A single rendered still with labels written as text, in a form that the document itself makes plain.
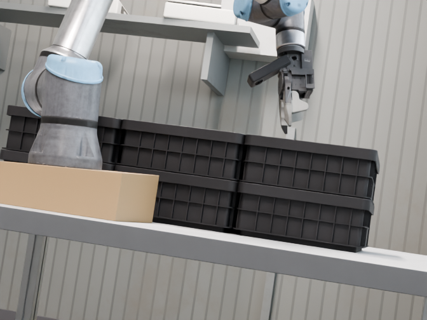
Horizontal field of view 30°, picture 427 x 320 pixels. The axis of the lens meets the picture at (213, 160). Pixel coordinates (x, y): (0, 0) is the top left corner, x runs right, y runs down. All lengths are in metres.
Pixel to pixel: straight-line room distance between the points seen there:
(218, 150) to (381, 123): 2.22
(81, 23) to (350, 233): 0.75
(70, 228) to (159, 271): 2.70
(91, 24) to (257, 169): 0.49
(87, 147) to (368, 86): 2.55
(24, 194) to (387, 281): 0.70
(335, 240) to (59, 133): 0.64
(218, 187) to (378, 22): 2.40
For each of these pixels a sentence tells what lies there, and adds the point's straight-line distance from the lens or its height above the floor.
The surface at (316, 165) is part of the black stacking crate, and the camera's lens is 1.79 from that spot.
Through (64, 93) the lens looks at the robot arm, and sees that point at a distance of 1.62.
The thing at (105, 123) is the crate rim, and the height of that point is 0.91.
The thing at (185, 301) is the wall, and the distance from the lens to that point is 4.06.
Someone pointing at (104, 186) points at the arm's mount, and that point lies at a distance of 1.51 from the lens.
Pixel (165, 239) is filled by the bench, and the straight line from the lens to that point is 1.35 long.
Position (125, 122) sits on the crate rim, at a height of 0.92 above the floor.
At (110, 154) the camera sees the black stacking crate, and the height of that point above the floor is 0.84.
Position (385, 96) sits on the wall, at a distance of 4.00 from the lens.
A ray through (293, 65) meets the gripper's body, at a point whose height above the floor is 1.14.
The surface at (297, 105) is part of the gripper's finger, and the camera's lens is 1.96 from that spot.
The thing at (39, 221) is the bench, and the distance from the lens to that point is 1.42.
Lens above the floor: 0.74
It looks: 4 degrees up
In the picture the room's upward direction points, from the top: 8 degrees clockwise
